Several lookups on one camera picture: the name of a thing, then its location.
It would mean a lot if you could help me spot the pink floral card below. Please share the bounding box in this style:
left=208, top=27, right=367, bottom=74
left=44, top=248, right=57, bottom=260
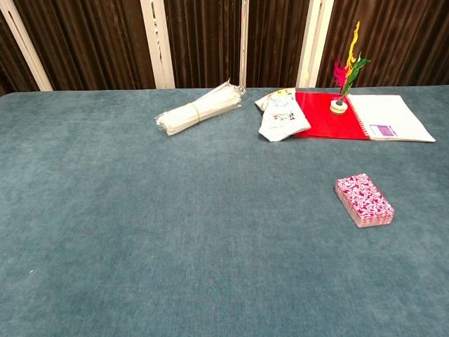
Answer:
left=335, top=172, right=396, bottom=229

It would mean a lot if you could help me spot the bundle of wrapped white straws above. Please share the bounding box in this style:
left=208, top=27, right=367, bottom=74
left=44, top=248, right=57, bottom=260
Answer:
left=153, top=77, right=247, bottom=137

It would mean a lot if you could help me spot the white printed snack bag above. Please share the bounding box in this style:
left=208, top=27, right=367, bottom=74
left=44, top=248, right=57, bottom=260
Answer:
left=254, top=88, right=312, bottom=143

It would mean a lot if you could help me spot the red spiral notebook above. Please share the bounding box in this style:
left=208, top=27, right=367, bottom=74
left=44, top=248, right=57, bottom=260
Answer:
left=293, top=91, right=437, bottom=143

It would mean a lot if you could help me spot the dark brown pleated curtain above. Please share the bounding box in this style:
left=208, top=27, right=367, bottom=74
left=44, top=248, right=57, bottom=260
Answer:
left=0, top=0, right=449, bottom=95

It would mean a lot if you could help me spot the thin white frame post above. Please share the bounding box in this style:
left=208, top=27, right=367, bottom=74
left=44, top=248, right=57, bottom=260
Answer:
left=239, top=0, right=250, bottom=88

